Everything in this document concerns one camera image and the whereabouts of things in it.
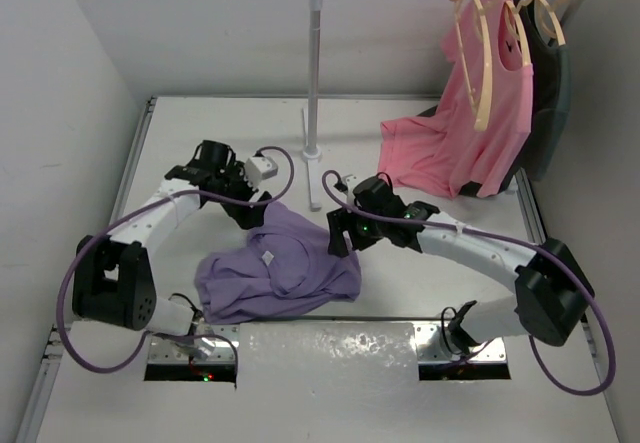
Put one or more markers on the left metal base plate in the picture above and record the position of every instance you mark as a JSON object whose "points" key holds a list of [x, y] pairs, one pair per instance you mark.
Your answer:
{"points": [[215, 345]]}

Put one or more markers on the beige hanger in dark shirt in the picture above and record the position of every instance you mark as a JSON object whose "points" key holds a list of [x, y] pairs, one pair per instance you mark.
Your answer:
{"points": [[548, 20]]}

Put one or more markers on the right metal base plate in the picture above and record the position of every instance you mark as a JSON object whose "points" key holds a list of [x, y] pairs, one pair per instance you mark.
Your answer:
{"points": [[435, 345]]}

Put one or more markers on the pink t shirt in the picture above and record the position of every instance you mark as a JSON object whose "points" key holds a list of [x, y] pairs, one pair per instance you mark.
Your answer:
{"points": [[429, 154]]}

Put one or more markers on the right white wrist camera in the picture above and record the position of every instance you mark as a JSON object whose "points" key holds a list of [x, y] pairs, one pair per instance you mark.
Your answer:
{"points": [[347, 183]]}

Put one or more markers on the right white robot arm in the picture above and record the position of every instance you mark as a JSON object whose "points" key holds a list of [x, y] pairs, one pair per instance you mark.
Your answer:
{"points": [[549, 292]]}

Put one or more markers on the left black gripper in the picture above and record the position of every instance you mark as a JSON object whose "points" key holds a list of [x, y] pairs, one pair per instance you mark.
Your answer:
{"points": [[245, 215]]}

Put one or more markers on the dark grey t shirt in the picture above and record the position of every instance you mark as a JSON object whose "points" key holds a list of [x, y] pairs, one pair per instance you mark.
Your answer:
{"points": [[550, 110]]}

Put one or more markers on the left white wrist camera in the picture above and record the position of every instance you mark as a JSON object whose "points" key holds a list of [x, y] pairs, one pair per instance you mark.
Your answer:
{"points": [[259, 168]]}

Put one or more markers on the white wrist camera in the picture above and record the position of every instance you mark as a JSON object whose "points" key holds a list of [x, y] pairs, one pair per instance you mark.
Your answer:
{"points": [[259, 168], [347, 183]]}

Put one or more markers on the beige hanger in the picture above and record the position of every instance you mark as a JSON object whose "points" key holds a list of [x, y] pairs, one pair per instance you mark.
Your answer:
{"points": [[468, 46], [516, 27], [548, 20]]}

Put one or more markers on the beige hanger in pink shirt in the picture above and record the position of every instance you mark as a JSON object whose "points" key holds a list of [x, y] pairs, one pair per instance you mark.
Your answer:
{"points": [[516, 27]]}

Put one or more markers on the purple t shirt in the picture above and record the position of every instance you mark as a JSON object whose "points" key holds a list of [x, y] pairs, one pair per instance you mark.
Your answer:
{"points": [[284, 270]]}

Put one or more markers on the metal base plate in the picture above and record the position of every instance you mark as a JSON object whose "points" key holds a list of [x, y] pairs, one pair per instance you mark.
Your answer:
{"points": [[215, 345], [435, 345]]}

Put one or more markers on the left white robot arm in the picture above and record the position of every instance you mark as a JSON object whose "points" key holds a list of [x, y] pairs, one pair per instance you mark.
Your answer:
{"points": [[114, 283]]}

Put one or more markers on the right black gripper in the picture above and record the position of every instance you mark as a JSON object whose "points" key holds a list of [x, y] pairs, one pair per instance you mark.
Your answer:
{"points": [[339, 220]]}

